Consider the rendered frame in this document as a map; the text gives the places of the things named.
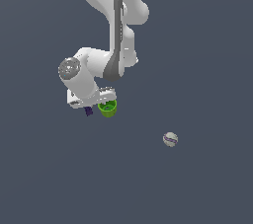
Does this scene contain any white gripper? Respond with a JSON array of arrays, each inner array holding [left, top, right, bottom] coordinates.
[[66, 86, 118, 117]]

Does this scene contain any green cup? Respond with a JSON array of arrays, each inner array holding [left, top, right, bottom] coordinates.
[[97, 100, 119, 118]]

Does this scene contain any white ball with purple stripe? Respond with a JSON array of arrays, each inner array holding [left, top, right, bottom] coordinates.
[[162, 131, 179, 148]]

